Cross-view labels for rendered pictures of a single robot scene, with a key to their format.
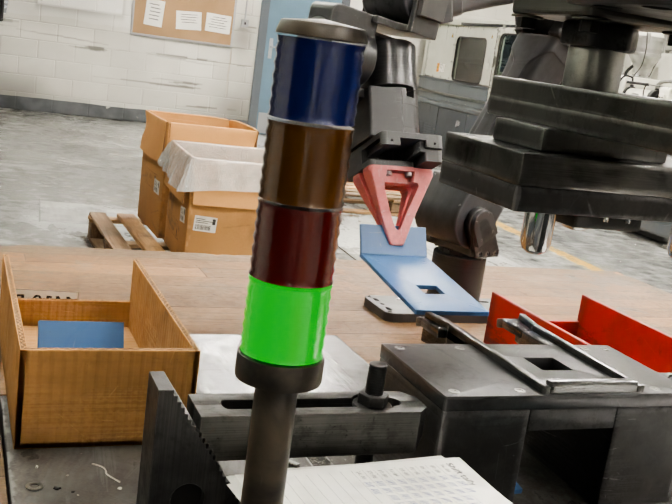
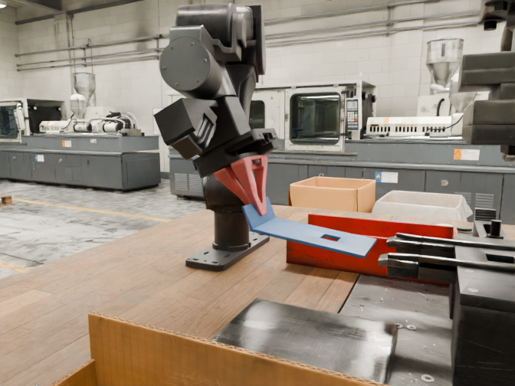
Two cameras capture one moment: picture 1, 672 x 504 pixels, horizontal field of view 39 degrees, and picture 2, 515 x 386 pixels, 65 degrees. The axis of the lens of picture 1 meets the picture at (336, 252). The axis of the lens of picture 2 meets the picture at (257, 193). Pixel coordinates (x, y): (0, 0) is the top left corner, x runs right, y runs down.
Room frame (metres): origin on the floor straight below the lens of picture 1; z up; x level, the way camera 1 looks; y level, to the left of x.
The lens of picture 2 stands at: (0.53, 0.29, 1.12)
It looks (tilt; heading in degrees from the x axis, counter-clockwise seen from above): 9 degrees down; 317
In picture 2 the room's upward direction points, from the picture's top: straight up
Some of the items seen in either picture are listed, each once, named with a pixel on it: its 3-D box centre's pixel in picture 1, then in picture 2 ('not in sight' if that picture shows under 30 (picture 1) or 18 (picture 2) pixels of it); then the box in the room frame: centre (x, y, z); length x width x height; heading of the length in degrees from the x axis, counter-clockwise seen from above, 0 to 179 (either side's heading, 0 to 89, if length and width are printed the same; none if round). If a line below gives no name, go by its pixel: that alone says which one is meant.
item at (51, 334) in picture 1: (89, 369); not in sight; (0.69, 0.18, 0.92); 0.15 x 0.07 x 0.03; 22
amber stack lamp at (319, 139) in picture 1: (305, 161); not in sight; (0.41, 0.02, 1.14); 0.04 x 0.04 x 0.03
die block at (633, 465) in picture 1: (524, 429); (507, 309); (0.64, -0.15, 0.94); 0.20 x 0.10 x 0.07; 113
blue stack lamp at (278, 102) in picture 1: (316, 80); not in sight; (0.41, 0.02, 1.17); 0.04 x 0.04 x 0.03
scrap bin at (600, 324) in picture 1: (606, 359); (371, 244); (0.87, -0.27, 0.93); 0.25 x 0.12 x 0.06; 23
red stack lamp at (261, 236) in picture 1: (295, 240); not in sight; (0.41, 0.02, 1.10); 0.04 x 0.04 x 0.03
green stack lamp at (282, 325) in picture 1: (286, 315); not in sight; (0.41, 0.02, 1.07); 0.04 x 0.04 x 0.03
